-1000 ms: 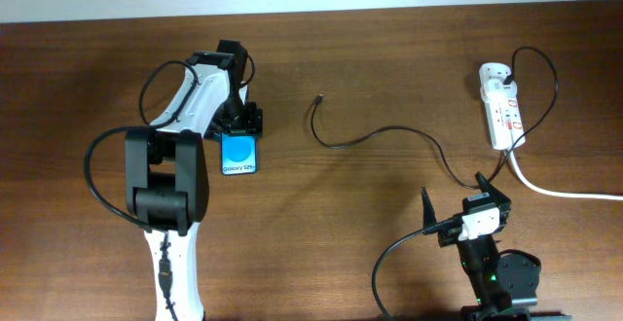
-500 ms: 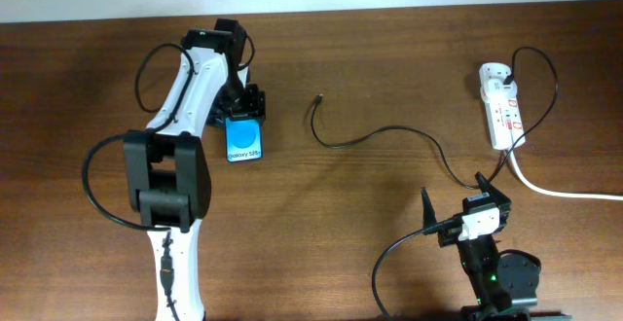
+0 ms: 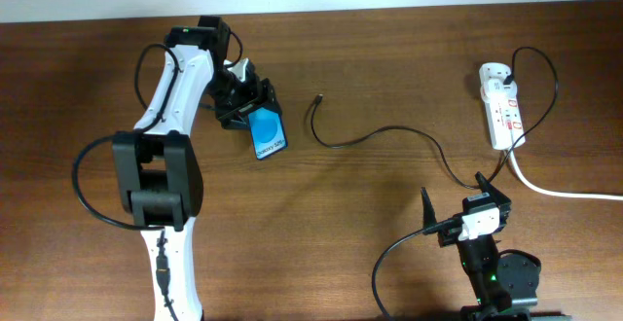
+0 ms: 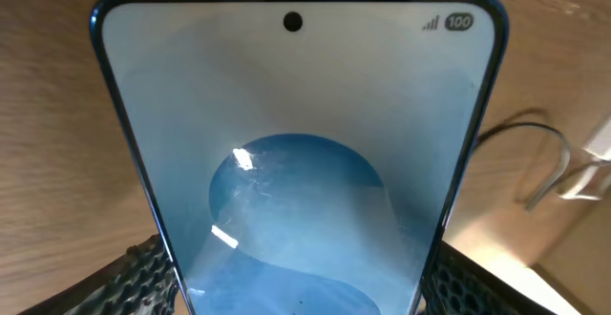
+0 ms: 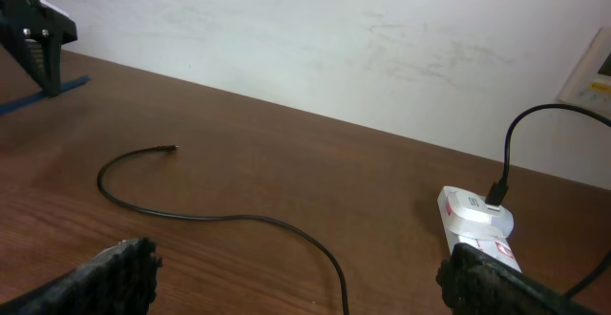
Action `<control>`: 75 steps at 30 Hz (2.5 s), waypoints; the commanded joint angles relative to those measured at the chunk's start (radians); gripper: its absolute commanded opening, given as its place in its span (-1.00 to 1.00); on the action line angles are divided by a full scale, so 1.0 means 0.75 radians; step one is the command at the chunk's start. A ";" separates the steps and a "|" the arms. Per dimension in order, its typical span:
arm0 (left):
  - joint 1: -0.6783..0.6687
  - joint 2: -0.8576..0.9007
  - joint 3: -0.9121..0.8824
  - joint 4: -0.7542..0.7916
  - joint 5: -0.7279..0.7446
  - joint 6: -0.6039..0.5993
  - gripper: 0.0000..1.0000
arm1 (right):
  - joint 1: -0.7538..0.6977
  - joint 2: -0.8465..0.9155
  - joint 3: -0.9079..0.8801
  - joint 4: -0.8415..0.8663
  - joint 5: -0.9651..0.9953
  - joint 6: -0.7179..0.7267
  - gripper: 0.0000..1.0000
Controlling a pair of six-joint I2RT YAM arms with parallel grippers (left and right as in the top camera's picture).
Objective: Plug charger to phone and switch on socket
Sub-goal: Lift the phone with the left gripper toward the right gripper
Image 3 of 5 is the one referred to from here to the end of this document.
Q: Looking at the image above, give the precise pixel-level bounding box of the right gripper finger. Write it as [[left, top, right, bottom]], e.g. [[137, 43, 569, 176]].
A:
[[421, 187, 437, 228], [475, 172, 512, 209]]

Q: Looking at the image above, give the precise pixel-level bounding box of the white USB charger adapter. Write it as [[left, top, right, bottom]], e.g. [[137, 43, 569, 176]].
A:
[[479, 62, 518, 103]]

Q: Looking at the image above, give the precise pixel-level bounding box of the white power strip cord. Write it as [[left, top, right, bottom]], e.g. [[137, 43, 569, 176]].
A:
[[505, 148, 623, 202]]

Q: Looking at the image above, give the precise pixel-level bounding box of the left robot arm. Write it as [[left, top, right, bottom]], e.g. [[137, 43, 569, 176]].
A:
[[112, 17, 288, 320]]

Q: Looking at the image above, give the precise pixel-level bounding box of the white power strip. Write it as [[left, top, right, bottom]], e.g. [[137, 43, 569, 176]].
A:
[[478, 62, 527, 152]]

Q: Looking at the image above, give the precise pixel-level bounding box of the black USB charging cable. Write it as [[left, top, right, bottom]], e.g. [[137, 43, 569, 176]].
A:
[[308, 46, 560, 191]]

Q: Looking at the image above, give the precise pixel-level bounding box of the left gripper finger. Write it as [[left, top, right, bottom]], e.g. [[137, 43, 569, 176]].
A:
[[221, 118, 250, 130], [261, 78, 282, 116]]

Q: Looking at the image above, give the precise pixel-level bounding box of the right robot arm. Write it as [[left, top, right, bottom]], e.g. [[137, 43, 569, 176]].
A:
[[421, 173, 572, 321]]

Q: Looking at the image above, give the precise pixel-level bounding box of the blue screen Samsung smartphone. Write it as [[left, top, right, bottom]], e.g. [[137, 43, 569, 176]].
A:
[[248, 108, 288, 161]]

